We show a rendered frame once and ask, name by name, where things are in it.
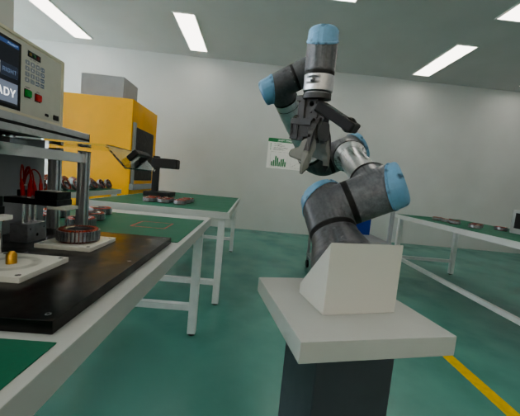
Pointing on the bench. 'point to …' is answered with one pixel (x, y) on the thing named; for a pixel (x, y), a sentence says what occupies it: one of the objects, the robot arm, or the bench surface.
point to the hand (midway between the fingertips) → (316, 173)
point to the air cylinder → (27, 231)
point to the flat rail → (29, 151)
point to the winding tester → (32, 78)
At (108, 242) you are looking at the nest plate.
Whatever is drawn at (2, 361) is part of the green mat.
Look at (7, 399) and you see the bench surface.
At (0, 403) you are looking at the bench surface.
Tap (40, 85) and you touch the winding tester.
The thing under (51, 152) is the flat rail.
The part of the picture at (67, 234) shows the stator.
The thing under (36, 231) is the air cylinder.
